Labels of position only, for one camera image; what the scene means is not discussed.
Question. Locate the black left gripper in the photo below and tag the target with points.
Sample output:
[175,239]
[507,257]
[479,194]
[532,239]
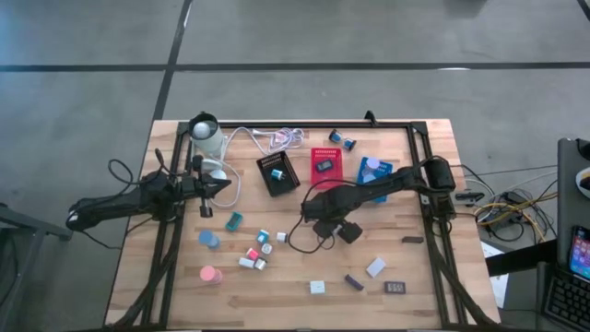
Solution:
[196,186]

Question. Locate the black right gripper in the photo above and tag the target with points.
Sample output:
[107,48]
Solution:
[350,233]

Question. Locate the blue digital timer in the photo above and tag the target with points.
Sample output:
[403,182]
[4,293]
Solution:
[324,166]

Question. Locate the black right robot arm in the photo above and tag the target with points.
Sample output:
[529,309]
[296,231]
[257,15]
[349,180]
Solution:
[369,191]

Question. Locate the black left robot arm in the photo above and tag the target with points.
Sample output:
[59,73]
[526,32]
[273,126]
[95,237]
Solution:
[115,205]

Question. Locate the teal digital timer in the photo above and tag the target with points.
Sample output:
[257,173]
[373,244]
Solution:
[234,221]

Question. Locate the flat white power adapter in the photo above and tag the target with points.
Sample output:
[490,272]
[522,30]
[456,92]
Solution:
[375,267]

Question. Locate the round white disc charger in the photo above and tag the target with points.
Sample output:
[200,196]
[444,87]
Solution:
[207,138]

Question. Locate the dark purple rectangular gadget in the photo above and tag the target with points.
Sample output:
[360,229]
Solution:
[354,282]

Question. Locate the black plastic basket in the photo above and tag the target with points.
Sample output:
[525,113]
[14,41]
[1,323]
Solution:
[269,163]

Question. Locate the small black flat bar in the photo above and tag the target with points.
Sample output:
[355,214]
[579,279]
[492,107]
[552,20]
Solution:
[412,239]

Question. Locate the black digital timer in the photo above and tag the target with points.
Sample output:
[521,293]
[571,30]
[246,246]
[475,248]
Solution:
[395,287]

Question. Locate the blue plastic basket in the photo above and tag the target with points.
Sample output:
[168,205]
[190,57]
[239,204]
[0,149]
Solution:
[385,165]

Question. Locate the red plastic basket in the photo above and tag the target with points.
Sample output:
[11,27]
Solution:
[318,154]

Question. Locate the navy blue sand hourglass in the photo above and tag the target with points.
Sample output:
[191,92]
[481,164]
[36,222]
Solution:
[335,136]

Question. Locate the black power adapter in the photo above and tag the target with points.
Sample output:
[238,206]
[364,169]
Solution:
[470,197]

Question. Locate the white paper sheet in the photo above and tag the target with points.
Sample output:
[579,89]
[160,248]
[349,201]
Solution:
[500,286]

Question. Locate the grey metal side table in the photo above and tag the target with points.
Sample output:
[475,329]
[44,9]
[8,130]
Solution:
[27,226]

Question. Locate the dark grey side desk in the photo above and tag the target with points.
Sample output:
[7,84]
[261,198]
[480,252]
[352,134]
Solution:
[564,184]

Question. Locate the black keyboard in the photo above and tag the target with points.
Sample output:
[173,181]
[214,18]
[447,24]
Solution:
[567,304]

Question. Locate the smartphone with lit screen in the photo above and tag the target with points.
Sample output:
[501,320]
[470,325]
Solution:
[581,253]

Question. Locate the white cube wall charger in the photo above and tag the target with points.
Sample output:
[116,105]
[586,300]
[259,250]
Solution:
[317,287]

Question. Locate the pink wall charger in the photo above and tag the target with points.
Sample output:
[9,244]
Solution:
[252,254]

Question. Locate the purple and white wall charger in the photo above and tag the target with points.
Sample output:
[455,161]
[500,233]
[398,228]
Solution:
[267,249]

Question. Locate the white labelled wall charger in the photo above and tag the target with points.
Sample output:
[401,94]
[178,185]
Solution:
[246,263]

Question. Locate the small black bracket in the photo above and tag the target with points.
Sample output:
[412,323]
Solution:
[370,117]

